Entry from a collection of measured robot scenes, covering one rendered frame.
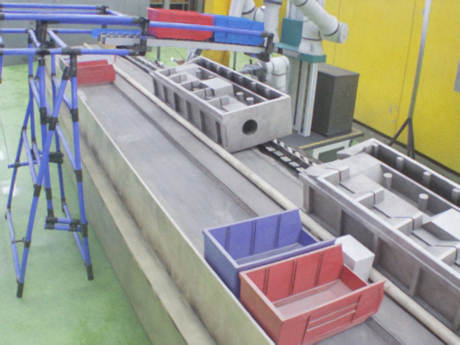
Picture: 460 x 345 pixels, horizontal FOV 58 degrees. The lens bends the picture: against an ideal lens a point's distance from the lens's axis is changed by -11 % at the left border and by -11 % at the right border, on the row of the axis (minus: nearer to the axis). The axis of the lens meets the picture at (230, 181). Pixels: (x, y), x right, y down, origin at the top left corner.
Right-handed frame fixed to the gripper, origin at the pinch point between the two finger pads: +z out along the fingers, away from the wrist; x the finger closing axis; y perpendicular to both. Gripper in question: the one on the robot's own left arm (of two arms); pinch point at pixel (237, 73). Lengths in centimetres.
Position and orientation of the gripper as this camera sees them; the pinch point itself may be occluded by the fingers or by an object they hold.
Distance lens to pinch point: 265.5
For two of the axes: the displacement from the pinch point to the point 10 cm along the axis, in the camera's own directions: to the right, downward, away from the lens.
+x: 4.7, 4.2, -7.8
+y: -0.9, -8.6, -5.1
